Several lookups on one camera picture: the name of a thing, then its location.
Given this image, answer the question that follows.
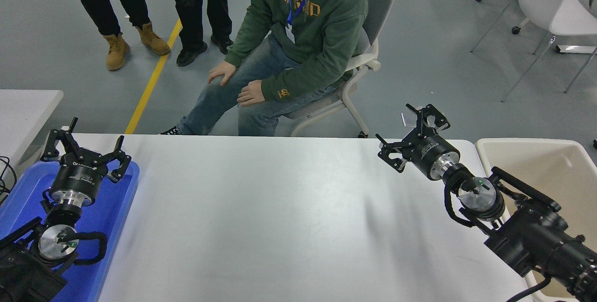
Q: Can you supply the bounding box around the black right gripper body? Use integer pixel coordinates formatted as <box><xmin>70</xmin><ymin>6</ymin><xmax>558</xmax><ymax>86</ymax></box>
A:
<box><xmin>407</xmin><ymin>136</ymin><xmax>461</xmax><ymax>182</ymax></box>

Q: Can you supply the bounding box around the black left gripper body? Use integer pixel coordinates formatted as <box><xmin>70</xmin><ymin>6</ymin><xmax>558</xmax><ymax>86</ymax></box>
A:
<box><xmin>51</xmin><ymin>153</ymin><xmax>111</xmax><ymax>197</ymax></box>

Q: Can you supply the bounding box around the person's right hand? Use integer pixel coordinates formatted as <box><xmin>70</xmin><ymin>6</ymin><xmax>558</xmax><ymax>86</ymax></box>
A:
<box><xmin>207</xmin><ymin>61</ymin><xmax>238</xmax><ymax>87</ymax></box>

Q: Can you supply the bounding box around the person's left hand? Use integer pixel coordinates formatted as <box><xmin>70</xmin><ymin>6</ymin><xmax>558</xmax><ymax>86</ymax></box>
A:
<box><xmin>236</xmin><ymin>79</ymin><xmax>267</xmax><ymax>107</ymax></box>

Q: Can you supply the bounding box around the white side table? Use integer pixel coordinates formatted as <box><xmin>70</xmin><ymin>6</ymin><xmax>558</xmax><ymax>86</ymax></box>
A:
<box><xmin>0</xmin><ymin>89</ymin><xmax>64</xmax><ymax>172</ymax></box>

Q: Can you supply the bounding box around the blue plastic tray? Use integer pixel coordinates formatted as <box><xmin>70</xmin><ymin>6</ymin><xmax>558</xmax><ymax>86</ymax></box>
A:
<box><xmin>0</xmin><ymin>160</ymin><xmax>140</xmax><ymax>302</ymax></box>

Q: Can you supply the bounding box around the large pale plastic bin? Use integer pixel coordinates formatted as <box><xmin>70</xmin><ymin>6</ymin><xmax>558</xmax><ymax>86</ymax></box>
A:
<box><xmin>475</xmin><ymin>138</ymin><xmax>597</xmax><ymax>302</ymax></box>

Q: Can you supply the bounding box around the grey chair with casters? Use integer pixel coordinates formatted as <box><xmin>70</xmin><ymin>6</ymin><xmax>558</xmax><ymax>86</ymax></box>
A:
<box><xmin>275</xmin><ymin>0</ymin><xmax>396</xmax><ymax>139</ymax></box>

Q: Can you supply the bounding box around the white table foot bar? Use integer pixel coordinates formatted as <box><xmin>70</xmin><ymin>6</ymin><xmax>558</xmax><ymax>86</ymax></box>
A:
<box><xmin>556</xmin><ymin>45</ymin><xmax>597</xmax><ymax>55</ymax></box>

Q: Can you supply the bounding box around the black cable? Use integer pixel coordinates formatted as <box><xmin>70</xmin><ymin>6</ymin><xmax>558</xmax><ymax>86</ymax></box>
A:
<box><xmin>0</xmin><ymin>156</ymin><xmax>18</xmax><ymax>204</ymax></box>

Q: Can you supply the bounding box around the white rolling chair frame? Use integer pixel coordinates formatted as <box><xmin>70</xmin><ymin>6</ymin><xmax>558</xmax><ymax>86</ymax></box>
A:
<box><xmin>475</xmin><ymin>0</ymin><xmax>532</xmax><ymax>35</ymax></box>

